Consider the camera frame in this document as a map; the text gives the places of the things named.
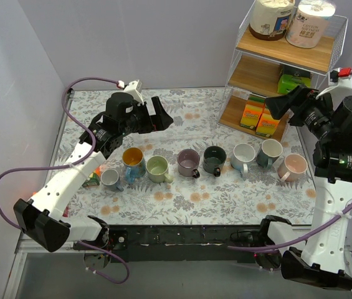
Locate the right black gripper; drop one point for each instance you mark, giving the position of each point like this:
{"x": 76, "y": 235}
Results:
{"x": 298, "y": 106}

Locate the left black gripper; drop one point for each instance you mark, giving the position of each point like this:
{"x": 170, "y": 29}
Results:
{"x": 151, "y": 116}

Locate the green mug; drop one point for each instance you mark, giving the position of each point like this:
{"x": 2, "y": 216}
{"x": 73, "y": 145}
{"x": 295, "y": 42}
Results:
{"x": 158, "y": 171}

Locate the lilac mug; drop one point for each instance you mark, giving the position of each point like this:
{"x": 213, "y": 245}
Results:
{"x": 188, "y": 163}

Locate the blue glazed mug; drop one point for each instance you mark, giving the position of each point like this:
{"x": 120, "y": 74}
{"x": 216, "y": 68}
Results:
{"x": 135, "y": 166}

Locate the white and blue mug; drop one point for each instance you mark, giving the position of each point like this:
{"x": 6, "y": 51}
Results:
{"x": 243, "y": 156}

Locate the pink mug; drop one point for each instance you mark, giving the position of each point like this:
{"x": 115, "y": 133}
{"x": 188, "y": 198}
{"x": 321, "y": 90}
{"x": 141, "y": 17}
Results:
{"x": 292, "y": 168}

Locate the dark grey mug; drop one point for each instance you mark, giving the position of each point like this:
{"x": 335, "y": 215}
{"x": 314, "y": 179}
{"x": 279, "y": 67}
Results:
{"x": 214, "y": 159}

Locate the small dark grey-blue mug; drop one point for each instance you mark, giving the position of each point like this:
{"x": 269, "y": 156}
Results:
{"x": 110, "y": 178}

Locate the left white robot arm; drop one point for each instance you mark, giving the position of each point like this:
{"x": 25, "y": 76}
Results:
{"x": 41, "y": 217}

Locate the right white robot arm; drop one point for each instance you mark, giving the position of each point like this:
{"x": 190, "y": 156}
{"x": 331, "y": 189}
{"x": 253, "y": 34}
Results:
{"x": 319, "y": 261}

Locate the green tissue pack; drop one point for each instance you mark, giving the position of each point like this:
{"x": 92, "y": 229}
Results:
{"x": 287, "y": 83}

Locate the shelf sponge pack front right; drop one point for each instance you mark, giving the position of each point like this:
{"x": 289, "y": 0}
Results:
{"x": 266, "y": 126}

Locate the shelf sponge pack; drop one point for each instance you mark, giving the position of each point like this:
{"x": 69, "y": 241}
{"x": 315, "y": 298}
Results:
{"x": 251, "y": 116}
{"x": 256, "y": 101}
{"x": 266, "y": 126}

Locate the shelf sponge pack back left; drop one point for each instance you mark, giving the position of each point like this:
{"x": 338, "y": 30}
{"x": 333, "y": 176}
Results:
{"x": 256, "y": 101}

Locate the shelf sponge pack front left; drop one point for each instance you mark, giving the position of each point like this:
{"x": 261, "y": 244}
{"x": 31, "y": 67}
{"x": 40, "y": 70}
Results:
{"x": 251, "y": 116}

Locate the pink toilet paper roll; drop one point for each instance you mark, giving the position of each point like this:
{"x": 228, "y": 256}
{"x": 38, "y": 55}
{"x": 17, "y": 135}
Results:
{"x": 309, "y": 23}

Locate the brown toilet paper roll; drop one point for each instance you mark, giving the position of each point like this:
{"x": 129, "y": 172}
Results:
{"x": 270, "y": 19}

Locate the yellow orange sponge pack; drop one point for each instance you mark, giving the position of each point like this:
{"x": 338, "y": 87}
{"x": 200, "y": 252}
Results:
{"x": 93, "y": 179}

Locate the white wire wooden shelf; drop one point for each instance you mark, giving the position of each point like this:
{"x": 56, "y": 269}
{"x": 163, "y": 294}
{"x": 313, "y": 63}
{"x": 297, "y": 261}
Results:
{"x": 256, "y": 65}

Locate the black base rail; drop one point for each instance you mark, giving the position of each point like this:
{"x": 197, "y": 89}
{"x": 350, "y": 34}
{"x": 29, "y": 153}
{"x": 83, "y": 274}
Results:
{"x": 142, "y": 243}

